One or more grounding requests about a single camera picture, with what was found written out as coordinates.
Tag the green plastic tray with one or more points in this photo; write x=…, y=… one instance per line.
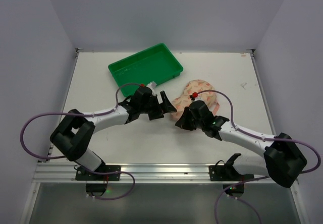
x=155, y=64

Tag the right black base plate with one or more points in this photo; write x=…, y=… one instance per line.
x=221, y=171

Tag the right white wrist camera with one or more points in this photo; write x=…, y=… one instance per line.
x=194, y=99

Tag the aluminium mounting rail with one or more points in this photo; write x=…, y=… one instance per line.
x=165, y=173

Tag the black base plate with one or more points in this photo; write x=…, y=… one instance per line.
x=221, y=171
x=106, y=173

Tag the peach patterned mesh laundry bag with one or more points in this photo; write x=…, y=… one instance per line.
x=203, y=88

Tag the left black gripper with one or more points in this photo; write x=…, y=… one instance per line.
x=155, y=107

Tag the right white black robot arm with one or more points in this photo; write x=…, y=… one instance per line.
x=276, y=157

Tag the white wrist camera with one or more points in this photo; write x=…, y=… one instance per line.
x=194, y=99
x=151, y=85

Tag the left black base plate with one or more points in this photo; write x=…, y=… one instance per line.
x=106, y=173

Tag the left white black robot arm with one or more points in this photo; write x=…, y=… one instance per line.
x=73, y=134

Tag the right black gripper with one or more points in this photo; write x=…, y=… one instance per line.
x=191, y=119

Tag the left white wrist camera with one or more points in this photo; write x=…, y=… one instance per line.
x=151, y=85

